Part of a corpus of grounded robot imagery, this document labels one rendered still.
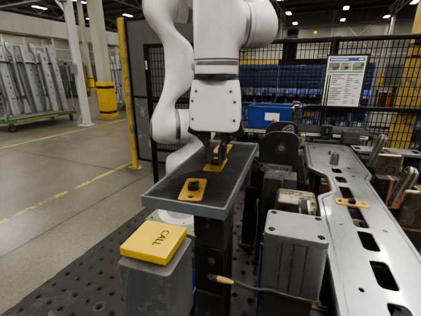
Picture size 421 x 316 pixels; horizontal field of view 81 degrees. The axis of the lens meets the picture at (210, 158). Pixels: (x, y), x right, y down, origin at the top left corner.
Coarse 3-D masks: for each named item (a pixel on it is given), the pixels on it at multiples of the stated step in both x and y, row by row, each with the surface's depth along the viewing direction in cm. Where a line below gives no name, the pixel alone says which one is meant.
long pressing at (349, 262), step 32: (320, 160) 105; (352, 160) 105; (352, 192) 76; (352, 224) 60; (384, 224) 60; (352, 256) 50; (384, 256) 50; (416, 256) 50; (352, 288) 42; (384, 288) 42; (416, 288) 42
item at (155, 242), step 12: (144, 228) 32; (156, 228) 32; (168, 228) 32; (180, 228) 32; (132, 240) 29; (144, 240) 29; (156, 240) 29; (168, 240) 29; (180, 240) 30; (120, 252) 29; (132, 252) 28; (144, 252) 28; (156, 252) 27; (168, 252) 28
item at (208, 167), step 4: (212, 160) 53; (216, 160) 54; (208, 164) 53; (212, 164) 53; (216, 164) 53; (224, 164) 53; (204, 168) 51; (208, 168) 51; (212, 168) 51; (216, 168) 51; (220, 168) 51; (216, 172) 49
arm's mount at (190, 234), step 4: (156, 212) 101; (148, 216) 98; (152, 216) 98; (156, 216) 98; (152, 220) 96; (156, 220) 96; (160, 220) 96; (188, 228) 93; (192, 228) 93; (188, 232) 91; (192, 232) 90; (188, 236) 90; (192, 236) 89; (192, 240) 90; (192, 244) 91; (192, 248) 93; (192, 252) 93; (192, 256) 92
